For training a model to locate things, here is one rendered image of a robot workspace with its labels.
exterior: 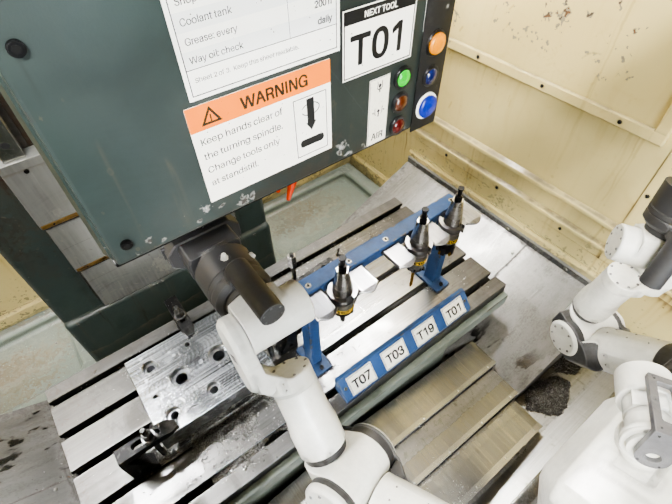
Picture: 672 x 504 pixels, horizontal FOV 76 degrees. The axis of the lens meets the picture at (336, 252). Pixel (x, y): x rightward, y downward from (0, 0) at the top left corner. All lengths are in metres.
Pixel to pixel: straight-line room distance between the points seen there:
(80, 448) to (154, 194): 0.90
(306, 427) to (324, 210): 1.47
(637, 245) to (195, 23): 0.73
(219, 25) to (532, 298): 1.32
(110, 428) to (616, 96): 1.45
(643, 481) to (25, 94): 0.76
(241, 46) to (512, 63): 1.08
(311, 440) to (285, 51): 0.48
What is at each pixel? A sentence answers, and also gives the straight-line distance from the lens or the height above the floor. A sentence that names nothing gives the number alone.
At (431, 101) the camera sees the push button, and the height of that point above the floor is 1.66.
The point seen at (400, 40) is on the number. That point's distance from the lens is 0.53.
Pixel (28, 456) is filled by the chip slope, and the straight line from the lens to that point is 1.60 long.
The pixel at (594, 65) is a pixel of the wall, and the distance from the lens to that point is 1.29.
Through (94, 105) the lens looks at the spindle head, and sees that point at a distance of 0.39.
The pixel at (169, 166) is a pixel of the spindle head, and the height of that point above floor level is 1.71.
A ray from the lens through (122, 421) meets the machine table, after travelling 1.24.
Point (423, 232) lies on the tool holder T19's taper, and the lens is 0.96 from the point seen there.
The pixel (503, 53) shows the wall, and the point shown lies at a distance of 1.42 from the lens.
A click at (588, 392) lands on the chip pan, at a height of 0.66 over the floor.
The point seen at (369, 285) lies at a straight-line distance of 0.92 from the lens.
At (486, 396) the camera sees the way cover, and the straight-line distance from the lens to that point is 1.40.
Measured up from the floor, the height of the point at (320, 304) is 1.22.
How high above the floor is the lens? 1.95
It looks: 49 degrees down
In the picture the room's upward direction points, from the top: 1 degrees counter-clockwise
